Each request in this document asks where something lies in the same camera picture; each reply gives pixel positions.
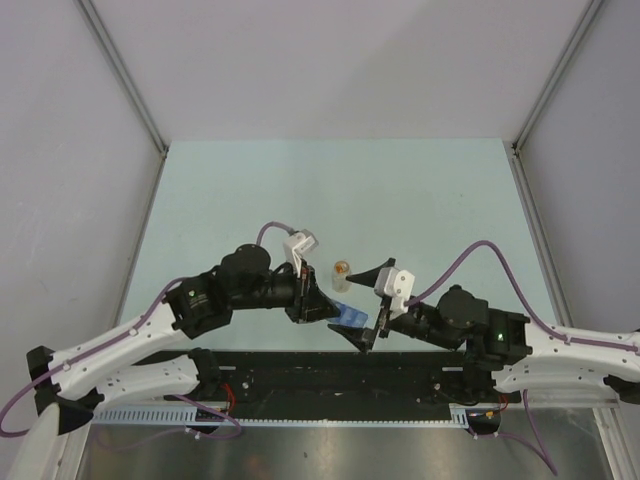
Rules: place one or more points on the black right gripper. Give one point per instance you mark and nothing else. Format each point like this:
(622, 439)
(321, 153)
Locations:
(361, 338)

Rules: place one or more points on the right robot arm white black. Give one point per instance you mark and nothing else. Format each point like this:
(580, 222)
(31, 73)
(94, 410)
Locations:
(509, 352)

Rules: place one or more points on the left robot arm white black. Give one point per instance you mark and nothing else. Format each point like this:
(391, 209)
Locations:
(114, 368)

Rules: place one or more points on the left aluminium frame profile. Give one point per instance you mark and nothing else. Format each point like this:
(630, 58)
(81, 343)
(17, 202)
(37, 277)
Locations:
(117, 65)

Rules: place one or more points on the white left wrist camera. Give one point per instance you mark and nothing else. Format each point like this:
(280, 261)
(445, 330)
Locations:
(297, 245)

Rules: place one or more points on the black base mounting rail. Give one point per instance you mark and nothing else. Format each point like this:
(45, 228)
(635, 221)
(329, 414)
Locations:
(344, 385)

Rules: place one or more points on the blue plastic pill organizer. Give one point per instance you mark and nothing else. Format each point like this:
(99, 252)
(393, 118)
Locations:
(349, 316)

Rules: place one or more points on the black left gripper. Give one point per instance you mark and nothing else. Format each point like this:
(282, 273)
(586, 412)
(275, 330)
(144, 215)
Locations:
(312, 306)

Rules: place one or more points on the white slotted cable duct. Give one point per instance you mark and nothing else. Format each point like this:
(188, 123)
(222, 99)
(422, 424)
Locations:
(182, 415)

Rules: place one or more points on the clear glass pill bottle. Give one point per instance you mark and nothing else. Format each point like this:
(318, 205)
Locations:
(340, 271)

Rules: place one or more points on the grey aluminium corner profile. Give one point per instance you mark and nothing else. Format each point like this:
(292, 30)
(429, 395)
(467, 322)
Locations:
(586, 21)

